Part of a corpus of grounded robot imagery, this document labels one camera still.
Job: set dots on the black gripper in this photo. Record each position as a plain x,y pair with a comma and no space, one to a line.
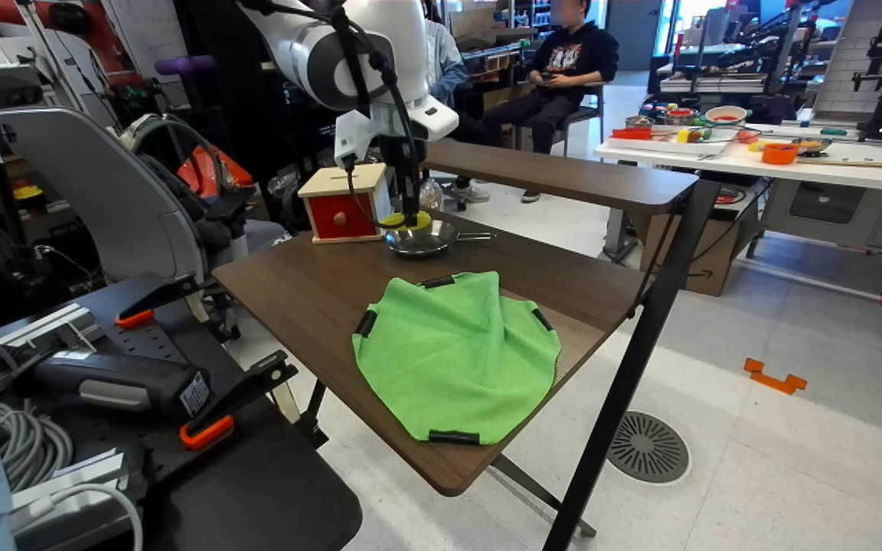
406,164

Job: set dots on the yellow toy corn cob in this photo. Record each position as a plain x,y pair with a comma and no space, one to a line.
424,220

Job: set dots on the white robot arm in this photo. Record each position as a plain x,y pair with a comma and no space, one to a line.
308,51

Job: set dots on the small metal pan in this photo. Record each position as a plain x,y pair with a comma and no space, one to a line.
424,243

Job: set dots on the red box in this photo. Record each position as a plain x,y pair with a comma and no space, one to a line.
344,216

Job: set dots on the green cloth with black tags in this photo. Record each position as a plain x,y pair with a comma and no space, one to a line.
453,358

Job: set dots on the brown wooden desk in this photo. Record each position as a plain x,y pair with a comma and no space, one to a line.
566,172

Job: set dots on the orange and black bag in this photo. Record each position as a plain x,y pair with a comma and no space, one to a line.
214,172

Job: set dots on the seated person in dark clothes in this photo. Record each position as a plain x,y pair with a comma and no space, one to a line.
566,64

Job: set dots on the red tray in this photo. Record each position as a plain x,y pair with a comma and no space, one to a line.
633,132

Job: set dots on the black table leg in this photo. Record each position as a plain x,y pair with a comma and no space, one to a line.
634,338

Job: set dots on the yellow toy item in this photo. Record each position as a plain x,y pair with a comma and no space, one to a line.
687,136

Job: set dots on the cardboard box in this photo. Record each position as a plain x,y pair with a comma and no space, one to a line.
722,250

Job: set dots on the black table support strut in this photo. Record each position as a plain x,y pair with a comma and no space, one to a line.
543,495

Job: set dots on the white plate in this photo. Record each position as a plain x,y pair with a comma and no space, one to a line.
726,116

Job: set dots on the black and silver handheld device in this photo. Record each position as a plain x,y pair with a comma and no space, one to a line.
124,385

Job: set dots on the round floor drain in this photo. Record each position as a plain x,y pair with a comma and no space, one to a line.
647,448

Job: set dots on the orange bowl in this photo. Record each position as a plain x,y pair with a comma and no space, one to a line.
780,154

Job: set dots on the orange floor marker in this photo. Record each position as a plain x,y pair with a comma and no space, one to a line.
772,377

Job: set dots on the white table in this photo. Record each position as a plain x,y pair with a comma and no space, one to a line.
857,170

